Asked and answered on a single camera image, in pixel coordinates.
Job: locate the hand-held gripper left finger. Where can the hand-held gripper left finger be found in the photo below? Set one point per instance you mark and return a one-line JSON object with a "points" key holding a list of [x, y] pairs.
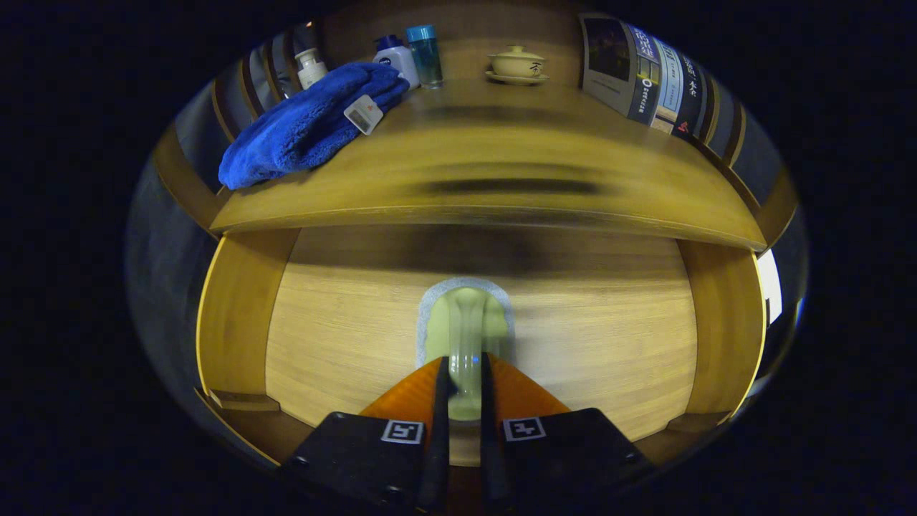
{"points": [[435, 459]]}

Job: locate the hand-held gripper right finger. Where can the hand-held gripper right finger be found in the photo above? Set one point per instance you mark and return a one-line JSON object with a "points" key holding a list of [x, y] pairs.
{"points": [[494, 459]]}

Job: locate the white pump bottle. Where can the white pump bottle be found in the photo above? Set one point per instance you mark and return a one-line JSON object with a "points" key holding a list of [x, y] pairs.
{"points": [[311, 70]]}

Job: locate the beige lidded teacup with saucer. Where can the beige lidded teacup with saucer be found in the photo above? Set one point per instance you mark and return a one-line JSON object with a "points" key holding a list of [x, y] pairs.
{"points": [[516, 66]]}

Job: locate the blue spine book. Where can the blue spine book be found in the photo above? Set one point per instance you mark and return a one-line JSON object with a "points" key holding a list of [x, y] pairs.
{"points": [[609, 64]]}

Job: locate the wooden countertop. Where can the wooden countertop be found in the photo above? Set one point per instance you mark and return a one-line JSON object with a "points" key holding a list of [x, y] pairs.
{"points": [[501, 143]]}

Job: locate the white bottle with blue cap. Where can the white bottle with blue cap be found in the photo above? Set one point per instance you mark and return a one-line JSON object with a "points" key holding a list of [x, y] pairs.
{"points": [[397, 59]]}

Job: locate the wooden drawer with black knob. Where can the wooden drawer with black knob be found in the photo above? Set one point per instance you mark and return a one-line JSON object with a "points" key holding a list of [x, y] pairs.
{"points": [[344, 337]]}

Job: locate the black spine book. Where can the black spine book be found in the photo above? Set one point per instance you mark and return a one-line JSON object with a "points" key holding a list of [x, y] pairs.
{"points": [[689, 93]]}

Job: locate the blue towel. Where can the blue towel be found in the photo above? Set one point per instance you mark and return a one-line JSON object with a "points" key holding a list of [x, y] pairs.
{"points": [[301, 129]]}

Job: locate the teal bottle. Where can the teal bottle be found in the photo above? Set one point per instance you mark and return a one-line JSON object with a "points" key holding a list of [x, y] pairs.
{"points": [[425, 57]]}

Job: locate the light green brush grey base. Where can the light green brush grey base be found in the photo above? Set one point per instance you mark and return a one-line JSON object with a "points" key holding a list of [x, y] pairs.
{"points": [[466, 322]]}

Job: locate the black backdrop cloth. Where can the black backdrop cloth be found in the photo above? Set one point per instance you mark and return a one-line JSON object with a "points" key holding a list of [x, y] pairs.
{"points": [[161, 287]]}

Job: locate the pale spine book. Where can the pale spine book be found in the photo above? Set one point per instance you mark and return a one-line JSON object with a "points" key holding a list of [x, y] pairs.
{"points": [[670, 79]]}

